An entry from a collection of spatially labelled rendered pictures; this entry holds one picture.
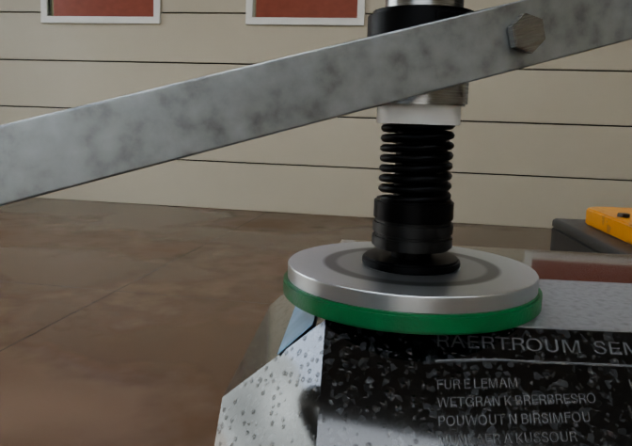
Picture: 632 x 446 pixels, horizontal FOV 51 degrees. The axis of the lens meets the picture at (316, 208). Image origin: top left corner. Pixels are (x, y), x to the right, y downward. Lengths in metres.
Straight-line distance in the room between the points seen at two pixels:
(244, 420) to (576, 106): 6.27
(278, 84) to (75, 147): 0.14
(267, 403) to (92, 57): 7.09
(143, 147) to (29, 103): 7.44
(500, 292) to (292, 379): 0.17
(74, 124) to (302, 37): 6.33
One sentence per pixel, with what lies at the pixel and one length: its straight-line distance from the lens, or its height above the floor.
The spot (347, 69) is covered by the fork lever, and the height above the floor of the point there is 1.01.
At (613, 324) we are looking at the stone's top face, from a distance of 0.57.
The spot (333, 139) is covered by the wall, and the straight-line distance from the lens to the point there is 6.65.
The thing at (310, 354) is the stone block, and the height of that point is 0.80.
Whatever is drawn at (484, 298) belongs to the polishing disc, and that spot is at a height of 0.85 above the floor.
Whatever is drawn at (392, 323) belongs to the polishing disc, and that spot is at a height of 0.83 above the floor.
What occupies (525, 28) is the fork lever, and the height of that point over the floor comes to 1.04.
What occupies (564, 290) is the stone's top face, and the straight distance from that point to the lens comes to 0.66.
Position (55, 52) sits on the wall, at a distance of 7.75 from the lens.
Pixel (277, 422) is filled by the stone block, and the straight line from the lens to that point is 0.51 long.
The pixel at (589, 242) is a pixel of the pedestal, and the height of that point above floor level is 0.73.
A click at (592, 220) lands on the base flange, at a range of 1.68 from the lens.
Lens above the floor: 0.97
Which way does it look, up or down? 8 degrees down
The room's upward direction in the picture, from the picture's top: 2 degrees clockwise
